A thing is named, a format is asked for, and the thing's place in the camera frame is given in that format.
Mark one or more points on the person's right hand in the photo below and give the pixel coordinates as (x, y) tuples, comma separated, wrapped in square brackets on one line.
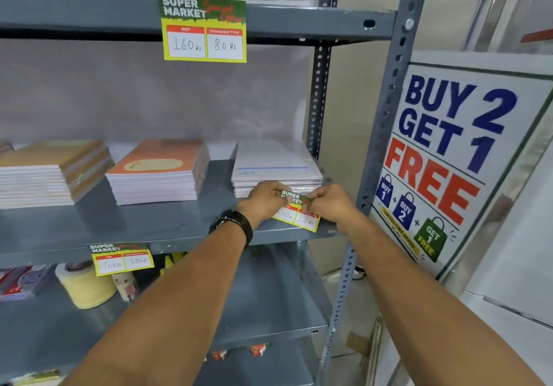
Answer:
[(335, 208)]

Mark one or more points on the person's left hand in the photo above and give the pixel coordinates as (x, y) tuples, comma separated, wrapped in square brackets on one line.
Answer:
[(259, 206)]

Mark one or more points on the person's left fingers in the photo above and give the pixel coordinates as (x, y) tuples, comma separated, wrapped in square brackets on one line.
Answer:
[(276, 192)]

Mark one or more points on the person's right fingers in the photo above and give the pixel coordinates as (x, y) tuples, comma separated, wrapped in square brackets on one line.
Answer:
[(314, 202)]

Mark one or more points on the small yellow green price tag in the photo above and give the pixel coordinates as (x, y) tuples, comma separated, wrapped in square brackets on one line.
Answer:
[(298, 219)]

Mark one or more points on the person's left forearm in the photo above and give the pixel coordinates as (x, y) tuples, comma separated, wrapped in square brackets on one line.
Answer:
[(173, 312)]

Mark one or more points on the person's right forearm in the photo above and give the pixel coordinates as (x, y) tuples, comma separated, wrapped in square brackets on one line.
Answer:
[(414, 303)]

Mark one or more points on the stack of white notebooks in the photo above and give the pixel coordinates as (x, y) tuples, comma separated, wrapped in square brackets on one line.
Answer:
[(272, 165)]

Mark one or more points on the black wristwatch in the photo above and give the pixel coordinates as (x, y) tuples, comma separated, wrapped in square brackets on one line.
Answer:
[(235, 225)]

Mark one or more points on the stack of orange notebooks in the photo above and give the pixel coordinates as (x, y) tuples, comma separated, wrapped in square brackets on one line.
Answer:
[(160, 174)]

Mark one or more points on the yellow packet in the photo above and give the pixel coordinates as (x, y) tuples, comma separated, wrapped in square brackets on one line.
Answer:
[(170, 262)]

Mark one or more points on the white promotional poster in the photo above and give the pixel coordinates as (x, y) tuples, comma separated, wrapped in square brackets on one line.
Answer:
[(449, 156)]

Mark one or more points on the small red white tag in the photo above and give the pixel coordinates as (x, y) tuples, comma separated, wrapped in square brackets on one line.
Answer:
[(259, 349), (219, 354)]

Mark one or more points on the large yellow green price tag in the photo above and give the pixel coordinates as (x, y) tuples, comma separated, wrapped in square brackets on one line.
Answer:
[(203, 31)]

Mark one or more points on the small white bottle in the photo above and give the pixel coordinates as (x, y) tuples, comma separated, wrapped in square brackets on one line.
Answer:
[(126, 286)]

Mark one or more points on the pale yellow tape roll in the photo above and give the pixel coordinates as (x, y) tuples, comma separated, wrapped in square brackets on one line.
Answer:
[(88, 288)]

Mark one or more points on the white appliance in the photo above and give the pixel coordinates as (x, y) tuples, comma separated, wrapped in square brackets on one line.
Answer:
[(514, 277)]

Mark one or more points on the stack of tan notebooks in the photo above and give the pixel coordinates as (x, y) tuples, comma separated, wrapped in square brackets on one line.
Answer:
[(47, 174)]

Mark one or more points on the grey metal shelving rack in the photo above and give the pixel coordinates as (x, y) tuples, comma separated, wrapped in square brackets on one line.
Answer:
[(129, 14)]

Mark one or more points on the red purple packet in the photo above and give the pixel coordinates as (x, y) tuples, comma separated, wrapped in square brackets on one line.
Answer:
[(21, 282)]

